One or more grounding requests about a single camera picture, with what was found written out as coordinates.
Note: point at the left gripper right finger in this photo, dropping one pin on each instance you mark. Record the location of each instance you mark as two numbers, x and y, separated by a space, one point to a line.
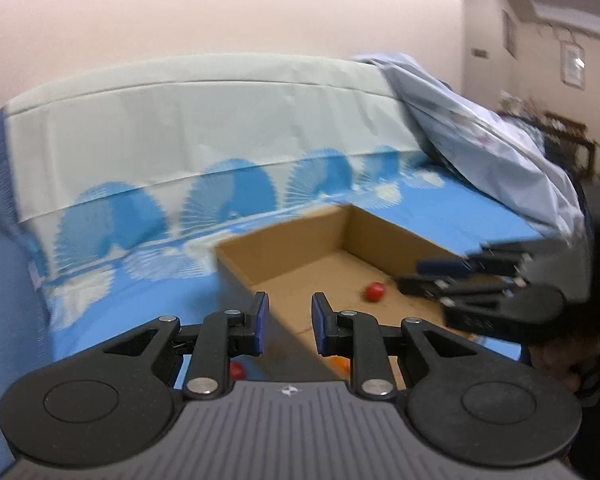
469 403

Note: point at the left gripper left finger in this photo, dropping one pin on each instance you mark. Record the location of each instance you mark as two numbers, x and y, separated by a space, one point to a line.
112 401

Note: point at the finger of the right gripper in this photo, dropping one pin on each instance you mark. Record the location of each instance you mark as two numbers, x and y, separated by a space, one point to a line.
446 267
432 287

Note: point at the red cherry tomato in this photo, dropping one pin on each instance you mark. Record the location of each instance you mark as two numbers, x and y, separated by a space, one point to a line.
374 292

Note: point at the small orange mandarin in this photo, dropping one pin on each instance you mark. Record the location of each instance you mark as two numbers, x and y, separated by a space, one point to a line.
340 363

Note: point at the brown cardboard box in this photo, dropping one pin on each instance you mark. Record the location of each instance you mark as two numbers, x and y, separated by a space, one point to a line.
337 250

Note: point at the red tomato by box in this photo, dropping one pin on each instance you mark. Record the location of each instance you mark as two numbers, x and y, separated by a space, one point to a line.
237 371

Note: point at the pale grey floral sheet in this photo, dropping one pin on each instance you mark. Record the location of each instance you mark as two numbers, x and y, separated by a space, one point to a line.
494 156

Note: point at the dark wooden furniture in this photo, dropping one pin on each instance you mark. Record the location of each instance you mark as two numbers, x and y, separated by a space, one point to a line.
567 144

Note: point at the blue patterned cloth cover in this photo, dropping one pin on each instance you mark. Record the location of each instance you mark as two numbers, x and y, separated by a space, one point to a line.
118 184

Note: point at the framed wall picture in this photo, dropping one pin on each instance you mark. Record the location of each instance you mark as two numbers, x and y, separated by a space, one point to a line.
572 65

